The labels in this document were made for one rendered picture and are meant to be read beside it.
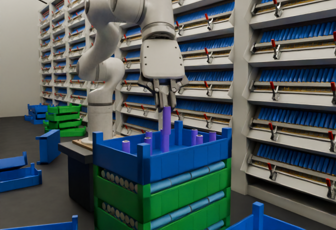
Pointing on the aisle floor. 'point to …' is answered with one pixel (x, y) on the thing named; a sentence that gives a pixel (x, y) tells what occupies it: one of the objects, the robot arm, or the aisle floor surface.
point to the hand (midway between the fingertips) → (165, 102)
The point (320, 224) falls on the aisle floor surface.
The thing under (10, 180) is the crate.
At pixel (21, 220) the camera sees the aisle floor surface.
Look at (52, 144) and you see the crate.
